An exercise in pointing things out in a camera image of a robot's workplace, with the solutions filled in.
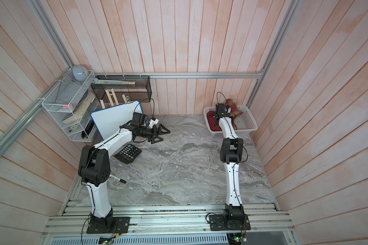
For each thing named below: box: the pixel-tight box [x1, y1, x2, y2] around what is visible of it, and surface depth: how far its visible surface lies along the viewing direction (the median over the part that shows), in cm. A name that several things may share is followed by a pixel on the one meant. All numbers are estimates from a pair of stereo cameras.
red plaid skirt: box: [224, 98, 244, 122], surface depth 106 cm
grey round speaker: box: [72, 64, 89, 82], surface depth 85 cm
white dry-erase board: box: [90, 100, 144, 141], surface depth 92 cm
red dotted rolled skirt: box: [206, 110, 223, 132], surface depth 116 cm
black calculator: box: [113, 143, 143, 165], surface depth 99 cm
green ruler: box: [92, 77, 136, 85], surface depth 92 cm
